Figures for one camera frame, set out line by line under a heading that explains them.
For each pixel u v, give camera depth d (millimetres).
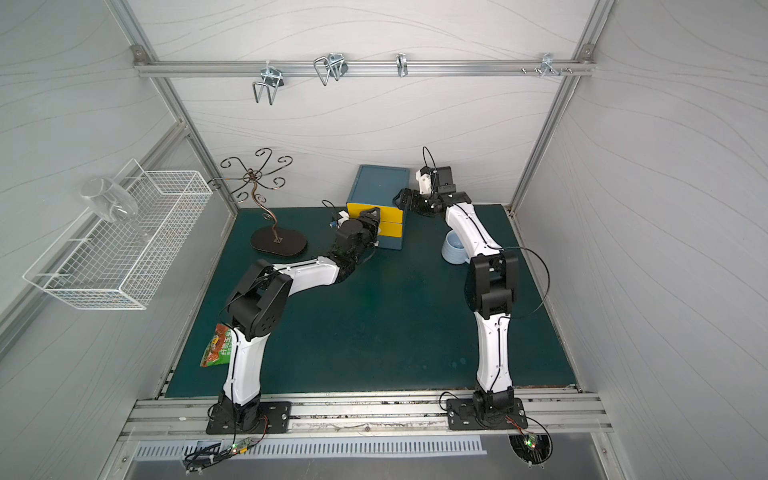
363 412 753
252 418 666
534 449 722
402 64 795
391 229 974
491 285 573
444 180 765
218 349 819
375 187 977
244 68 788
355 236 754
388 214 932
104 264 651
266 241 1076
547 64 764
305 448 703
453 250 1006
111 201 669
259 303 544
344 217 890
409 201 860
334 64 749
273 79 783
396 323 1063
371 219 864
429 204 831
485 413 655
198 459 679
